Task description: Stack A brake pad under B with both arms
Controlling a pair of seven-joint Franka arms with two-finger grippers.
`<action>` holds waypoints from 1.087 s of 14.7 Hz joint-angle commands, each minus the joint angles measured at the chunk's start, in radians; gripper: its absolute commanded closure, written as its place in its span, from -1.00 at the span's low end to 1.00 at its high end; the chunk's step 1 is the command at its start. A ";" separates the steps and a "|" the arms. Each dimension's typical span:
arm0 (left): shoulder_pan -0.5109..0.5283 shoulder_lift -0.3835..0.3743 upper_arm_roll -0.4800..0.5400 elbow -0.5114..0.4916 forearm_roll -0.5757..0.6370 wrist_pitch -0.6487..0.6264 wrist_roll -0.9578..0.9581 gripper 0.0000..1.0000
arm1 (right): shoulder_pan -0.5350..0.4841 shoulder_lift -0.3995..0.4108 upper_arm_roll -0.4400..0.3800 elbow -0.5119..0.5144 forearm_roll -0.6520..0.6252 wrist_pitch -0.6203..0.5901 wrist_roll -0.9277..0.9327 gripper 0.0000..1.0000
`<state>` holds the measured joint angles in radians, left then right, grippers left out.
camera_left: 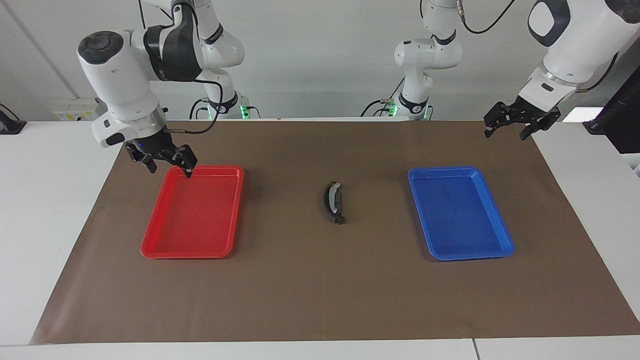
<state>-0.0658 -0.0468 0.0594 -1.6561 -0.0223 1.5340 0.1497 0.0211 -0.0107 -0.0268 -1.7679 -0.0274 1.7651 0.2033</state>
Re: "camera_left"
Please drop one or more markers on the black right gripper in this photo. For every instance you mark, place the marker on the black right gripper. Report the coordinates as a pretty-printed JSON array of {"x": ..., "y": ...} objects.
[{"x": 152, "y": 147}]

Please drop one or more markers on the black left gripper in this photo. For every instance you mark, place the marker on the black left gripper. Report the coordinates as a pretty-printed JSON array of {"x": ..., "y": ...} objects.
[{"x": 522, "y": 114}]

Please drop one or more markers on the long curved brake pad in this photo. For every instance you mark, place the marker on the long curved brake pad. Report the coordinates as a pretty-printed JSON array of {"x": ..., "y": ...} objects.
[{"x": 328, "y": 200}]

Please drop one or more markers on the small dark brake pad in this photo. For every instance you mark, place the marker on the small dark brake pad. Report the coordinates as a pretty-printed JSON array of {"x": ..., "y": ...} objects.
[{"x": 338, "y": 200}]

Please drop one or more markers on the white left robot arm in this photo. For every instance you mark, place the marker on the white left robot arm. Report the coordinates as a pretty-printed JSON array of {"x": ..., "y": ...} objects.
[{"x": 575, "y": 45}]

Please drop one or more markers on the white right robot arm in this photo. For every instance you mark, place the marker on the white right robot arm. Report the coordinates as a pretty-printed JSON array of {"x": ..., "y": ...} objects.
[{"x": 120, "y": 80}]

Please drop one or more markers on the red plastic tray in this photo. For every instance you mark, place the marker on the red plastic tray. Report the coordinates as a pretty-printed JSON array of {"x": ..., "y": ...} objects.
[{"x": 195, "y": 220}]

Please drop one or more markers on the blue plastic tray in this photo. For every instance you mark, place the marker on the blue plastic tray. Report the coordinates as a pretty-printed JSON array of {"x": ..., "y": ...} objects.
[{"x": 465, "y": 215}]

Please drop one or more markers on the black clamp device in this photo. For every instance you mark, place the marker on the black clamp device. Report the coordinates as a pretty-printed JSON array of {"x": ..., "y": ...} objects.
[{"x": 11, "y": 125}]

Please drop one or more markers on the brown paper mat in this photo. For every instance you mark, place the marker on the brown paper mat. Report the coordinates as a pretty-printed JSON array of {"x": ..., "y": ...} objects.
[{"x": 325, "y": 280}]

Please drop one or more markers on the white wall socket box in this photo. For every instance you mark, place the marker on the white wall socket box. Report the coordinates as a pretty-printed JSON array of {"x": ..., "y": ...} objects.
[{"x": 75, "y": 110}]

